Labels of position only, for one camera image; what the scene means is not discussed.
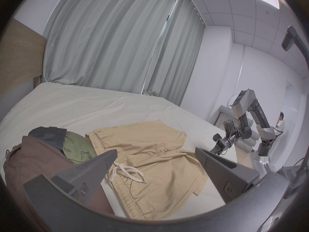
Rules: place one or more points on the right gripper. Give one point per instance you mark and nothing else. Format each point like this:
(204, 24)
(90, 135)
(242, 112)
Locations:
(222, 146)

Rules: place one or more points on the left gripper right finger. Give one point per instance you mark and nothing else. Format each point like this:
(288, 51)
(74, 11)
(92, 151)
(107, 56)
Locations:
(227, 175)

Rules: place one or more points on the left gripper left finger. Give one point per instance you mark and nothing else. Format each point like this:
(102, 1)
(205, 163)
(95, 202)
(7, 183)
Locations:
(91, 173)

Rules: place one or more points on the beige shorts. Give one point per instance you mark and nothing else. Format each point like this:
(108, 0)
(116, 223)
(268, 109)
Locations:
(154, 158)

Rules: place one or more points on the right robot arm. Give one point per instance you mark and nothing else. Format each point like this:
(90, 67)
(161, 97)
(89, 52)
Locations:
(260, 119)

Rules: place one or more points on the bed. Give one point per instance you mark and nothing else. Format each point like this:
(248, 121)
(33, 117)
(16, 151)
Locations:
(108, 103)

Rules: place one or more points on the green garment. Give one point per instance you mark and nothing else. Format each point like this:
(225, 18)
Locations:
(77, 146)

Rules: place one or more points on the brown garment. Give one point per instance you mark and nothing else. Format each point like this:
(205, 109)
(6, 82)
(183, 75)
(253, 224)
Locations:
(36, 163)

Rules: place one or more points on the black garment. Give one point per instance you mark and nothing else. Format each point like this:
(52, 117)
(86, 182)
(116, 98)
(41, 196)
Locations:
(48, 135)

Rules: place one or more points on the person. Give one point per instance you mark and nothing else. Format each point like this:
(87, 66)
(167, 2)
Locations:
(280, 124)

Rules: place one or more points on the grey-green curtain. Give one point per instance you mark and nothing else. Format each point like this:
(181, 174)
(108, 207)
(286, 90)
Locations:
(108, 37)
(178, 64)

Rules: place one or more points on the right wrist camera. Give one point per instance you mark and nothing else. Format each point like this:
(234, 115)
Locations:
(217, 137)

